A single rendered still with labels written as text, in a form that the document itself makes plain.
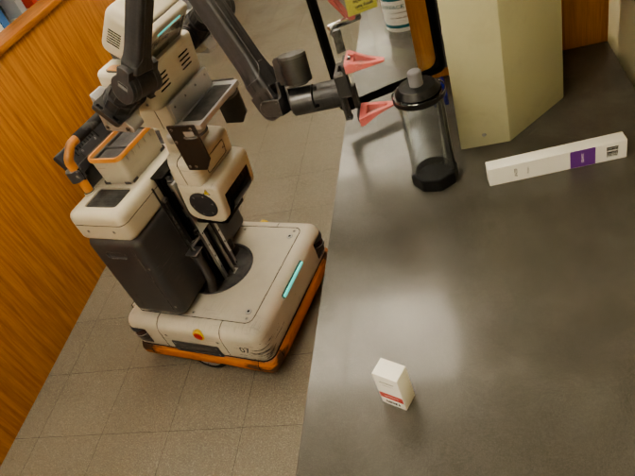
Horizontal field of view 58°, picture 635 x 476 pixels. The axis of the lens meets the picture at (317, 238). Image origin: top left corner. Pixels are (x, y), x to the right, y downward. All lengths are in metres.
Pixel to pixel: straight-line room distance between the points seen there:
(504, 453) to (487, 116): 0.75
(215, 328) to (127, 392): 0.59
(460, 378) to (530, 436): 0.14
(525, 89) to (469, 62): 0.17
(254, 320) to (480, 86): 1.20
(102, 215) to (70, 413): 1.01
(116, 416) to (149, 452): 0.27
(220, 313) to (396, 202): 1.09
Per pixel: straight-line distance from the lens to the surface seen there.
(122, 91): 1.55
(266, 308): 2.13
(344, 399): 0.98
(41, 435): 2.73
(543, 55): 1.41
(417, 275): 1.12
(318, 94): 1.19
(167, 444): 2.34
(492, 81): 1.32
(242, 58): 1.26
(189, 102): 1.80
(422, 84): 1.19
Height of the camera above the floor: 1.74
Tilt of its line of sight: 39 degrees down
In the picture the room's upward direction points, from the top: 22 degrees counter-clockwise
